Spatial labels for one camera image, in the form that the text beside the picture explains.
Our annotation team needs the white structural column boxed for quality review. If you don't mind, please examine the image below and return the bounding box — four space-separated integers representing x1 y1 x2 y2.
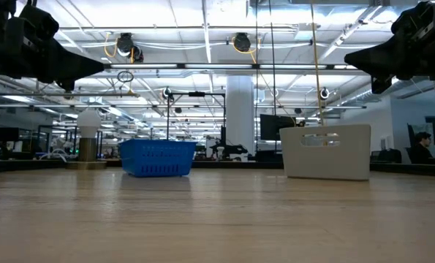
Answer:
226 75 255 154

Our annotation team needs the white plastic handled bin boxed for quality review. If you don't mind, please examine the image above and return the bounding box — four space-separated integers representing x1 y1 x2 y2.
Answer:
279 123 372 182

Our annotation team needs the yellow hanging cable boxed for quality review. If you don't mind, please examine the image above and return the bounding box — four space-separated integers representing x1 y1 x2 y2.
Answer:
309 0 326 127

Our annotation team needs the blue plastic slotted basket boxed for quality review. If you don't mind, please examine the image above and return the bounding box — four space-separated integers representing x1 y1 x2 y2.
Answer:
118 140 198 178

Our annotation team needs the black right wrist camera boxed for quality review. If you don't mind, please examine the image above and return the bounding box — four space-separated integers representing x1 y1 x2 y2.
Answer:
391 1 435 36

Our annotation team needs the black hanging cable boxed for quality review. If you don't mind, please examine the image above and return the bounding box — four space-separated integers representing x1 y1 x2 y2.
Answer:
254 0 260 154

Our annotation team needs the person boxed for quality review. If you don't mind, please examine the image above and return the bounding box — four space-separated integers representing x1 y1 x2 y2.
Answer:
409 131 435 165

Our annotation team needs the black ceiling cable reel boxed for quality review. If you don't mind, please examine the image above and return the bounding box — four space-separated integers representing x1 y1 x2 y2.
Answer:
232 32 253 53
115 32 145 64

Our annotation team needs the black table frame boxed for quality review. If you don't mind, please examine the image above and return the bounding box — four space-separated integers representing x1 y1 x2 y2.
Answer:
0 159 435 176

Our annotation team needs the white bulb lamp brass base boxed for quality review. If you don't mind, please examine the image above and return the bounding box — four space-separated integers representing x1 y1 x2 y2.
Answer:
65 108 107 170

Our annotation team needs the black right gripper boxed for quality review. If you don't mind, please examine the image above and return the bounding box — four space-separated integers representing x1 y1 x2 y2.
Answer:
344 10 435 94

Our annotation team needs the black coiled cable loop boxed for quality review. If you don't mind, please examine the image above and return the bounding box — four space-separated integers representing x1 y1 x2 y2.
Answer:
116 70 135 83

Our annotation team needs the black metal stand frame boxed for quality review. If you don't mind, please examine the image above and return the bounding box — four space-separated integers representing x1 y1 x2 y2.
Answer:
165 91 227 142

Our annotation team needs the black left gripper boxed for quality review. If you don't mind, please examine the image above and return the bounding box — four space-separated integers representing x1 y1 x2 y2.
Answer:
0 18 105 91

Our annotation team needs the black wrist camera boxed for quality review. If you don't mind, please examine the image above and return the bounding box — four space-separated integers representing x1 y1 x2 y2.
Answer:
19 3 60 42
391 1 435 36

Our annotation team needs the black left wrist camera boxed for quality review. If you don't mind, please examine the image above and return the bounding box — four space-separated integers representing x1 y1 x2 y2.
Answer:
19 3 60 42

